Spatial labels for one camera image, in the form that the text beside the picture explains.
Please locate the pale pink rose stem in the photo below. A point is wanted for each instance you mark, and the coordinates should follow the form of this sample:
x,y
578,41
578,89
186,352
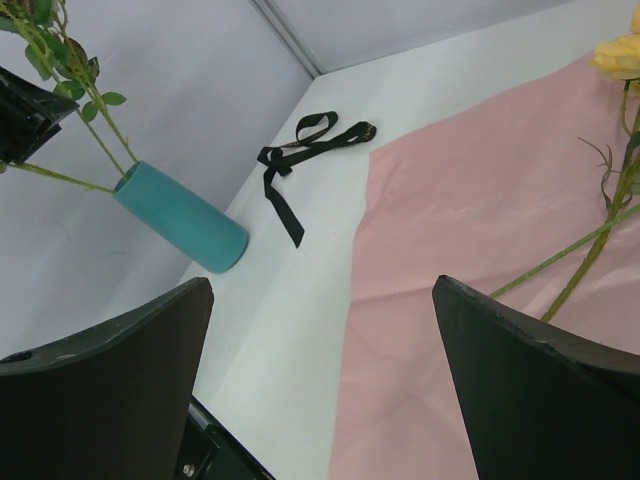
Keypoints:
x,y
34,169

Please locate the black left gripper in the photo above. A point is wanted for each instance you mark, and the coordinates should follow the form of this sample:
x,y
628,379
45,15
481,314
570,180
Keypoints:
x,y
30,117

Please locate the yellow rose stem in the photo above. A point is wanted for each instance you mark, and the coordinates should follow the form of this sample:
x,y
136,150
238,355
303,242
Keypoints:
x,y
618,61

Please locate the green flower stem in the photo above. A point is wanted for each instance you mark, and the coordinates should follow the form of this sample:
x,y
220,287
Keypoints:
x,y
56,56

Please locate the aluminium frame rail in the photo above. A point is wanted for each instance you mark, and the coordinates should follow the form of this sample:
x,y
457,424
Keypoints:
x,y
288,35

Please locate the pink wrapping paper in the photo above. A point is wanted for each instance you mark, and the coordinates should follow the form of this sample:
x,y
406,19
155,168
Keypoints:
x,y
483,196

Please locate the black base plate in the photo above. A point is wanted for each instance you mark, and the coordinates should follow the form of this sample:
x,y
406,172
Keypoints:
x,y
209,451

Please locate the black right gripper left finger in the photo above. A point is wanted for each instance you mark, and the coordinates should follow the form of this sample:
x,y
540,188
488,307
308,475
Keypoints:
x,y
108,402

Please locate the black ribbon gold lettering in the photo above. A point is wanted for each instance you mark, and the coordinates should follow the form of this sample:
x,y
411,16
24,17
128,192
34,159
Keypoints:
x,y
280,160

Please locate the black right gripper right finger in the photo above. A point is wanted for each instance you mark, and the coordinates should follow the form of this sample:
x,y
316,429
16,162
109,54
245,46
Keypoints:
x,y
538,402

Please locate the teal cylindrical vase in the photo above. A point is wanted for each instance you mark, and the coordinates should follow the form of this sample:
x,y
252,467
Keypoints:
x,y
199,230

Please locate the white rose stem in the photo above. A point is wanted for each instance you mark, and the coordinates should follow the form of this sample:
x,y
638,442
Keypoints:
x,y
606,227

